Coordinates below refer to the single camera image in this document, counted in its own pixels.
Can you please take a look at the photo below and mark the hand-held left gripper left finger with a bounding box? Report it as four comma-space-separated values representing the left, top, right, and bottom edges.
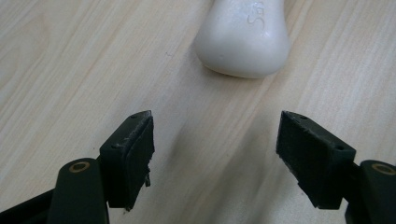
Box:
98, 109, 156, 212

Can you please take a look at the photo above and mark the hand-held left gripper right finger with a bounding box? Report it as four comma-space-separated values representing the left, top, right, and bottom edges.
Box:
275, 110, 357, 210

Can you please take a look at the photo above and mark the white soap bar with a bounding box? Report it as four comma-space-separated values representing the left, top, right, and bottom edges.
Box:
193, 0, 292, 79

